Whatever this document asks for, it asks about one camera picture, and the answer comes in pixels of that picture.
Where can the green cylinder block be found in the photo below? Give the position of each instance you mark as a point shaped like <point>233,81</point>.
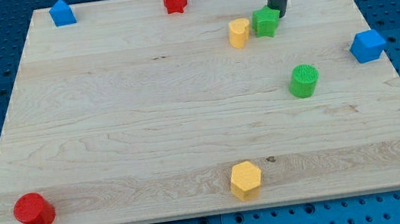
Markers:
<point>303,80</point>

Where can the green star block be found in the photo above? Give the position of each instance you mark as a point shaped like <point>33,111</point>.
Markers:
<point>265,21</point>

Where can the light wooden board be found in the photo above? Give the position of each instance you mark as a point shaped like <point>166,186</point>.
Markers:
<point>135,116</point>

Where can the yellow hexagon block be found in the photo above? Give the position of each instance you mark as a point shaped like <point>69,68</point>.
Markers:
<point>245,181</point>

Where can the yellow heart block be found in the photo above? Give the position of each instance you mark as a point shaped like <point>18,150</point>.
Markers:
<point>239,32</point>

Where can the blue pentagon block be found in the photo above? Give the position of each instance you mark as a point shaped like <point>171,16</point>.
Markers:
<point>62,14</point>

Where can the blue cube block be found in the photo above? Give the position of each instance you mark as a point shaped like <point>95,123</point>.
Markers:
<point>367,46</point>

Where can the red cylinder block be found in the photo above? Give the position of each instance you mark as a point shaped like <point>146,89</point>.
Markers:
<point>33,208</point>

